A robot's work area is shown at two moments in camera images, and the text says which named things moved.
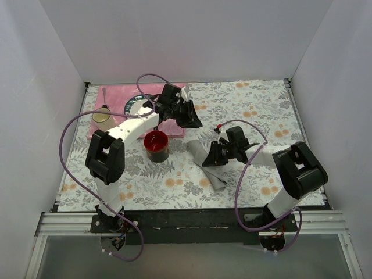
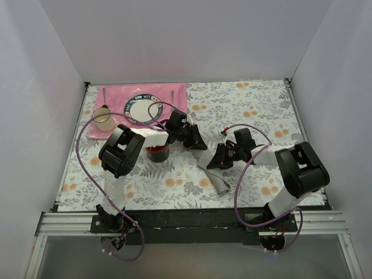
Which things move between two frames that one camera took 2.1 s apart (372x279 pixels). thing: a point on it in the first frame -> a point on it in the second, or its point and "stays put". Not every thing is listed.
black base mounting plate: [194, 226] stays put
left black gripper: [186, 113] -> [191, 135]
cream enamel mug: [104, 121] stays put
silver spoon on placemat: [104, 92] stays put
